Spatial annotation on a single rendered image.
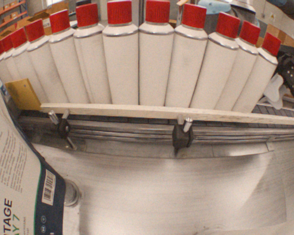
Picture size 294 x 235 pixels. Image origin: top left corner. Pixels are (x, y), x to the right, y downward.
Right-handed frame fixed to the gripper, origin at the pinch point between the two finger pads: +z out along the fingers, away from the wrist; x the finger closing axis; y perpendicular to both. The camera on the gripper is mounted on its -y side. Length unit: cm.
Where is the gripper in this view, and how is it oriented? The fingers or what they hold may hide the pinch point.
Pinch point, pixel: (257, 96)
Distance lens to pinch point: 36.6
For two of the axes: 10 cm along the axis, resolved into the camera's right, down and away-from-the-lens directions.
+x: 8.6, 3.6, 3.7
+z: -5.2, 5.4, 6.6
